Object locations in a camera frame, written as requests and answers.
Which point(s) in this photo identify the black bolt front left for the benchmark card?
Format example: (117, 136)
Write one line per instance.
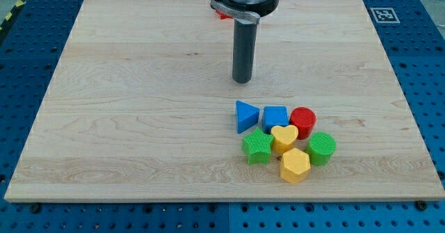
(35, 208)

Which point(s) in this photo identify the blue triangle block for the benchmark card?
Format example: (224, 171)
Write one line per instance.
(247, 116)

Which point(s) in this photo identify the yellow heart block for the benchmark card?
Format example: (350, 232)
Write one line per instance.
(284, 138)

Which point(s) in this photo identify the green cylinder block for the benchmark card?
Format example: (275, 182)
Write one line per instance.
(321, 146)

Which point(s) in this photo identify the black bolt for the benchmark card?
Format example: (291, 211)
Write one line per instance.
(421, 205)
(35, 208)

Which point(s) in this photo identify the green star block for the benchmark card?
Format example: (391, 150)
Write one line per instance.
(257, 147)

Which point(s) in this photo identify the red block behind arm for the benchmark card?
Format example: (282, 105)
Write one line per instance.
(222, 15)

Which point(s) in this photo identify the black bolt front right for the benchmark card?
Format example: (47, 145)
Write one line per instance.
(421, 205)

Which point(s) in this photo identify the red cylinder block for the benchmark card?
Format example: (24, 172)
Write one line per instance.
(304, 120)

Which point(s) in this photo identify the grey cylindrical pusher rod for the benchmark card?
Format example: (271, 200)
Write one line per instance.
(243, 51)

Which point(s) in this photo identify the yellow hexagon block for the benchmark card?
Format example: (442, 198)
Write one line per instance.
(294, 166)

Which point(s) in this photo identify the blue cube block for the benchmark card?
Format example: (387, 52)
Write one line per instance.
(274, 115)

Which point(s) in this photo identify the white fiducial marker tag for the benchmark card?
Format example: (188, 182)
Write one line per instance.
(385, 15)

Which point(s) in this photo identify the light wooden board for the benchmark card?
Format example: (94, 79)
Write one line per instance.
(141, 108)

